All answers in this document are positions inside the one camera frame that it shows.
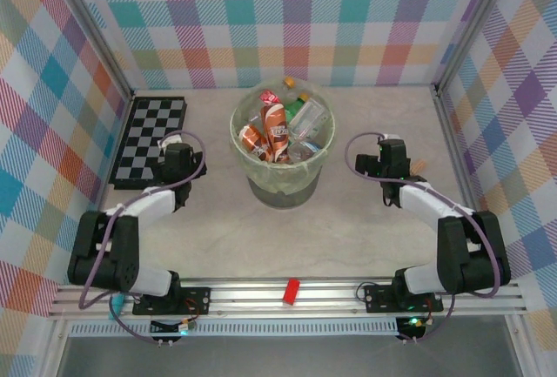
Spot black white checkerboard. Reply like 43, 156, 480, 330
107, 96, 191, 192

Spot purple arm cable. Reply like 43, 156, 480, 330
77, 129, 210, 347
345, 131, 512, 347

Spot red gold drink bottle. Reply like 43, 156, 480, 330
238, 123, 275, 162

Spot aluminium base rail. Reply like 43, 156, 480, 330
46, 278, 531, 320

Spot white slotted cable tray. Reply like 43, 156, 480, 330
68, 317, 400, 340

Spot green plastic bottle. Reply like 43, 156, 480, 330
283, 92, 312, 118

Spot small black controller board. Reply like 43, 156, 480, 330
149, 319, 193, 336
394, 315, 428, 340

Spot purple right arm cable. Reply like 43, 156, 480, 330
345, 131, 512, 347

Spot aluminium frame bar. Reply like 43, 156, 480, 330
433, 84, 479, 213

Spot red labelled bottle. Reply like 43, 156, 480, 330
258, 89, 283, 106

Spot brown snack packets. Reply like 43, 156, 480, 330
259, 103, 292, 165

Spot red block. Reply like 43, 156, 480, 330
281, 278, 303, 307

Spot aluminium frame post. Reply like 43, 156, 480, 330
50, 0, 133, 100
433, 0, 520, 91

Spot teal tape piece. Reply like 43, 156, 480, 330
107, 295, 126, 320

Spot clear bottle blue print label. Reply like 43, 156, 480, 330
286, 138, 325, 165

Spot mesh bin with plastic liner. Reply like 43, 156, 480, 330
229, 83, 339, 205

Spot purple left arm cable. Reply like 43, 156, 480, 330
77, 129, 210, 347

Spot frosted clear square bottle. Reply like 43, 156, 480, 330
287, 98, 331, 140

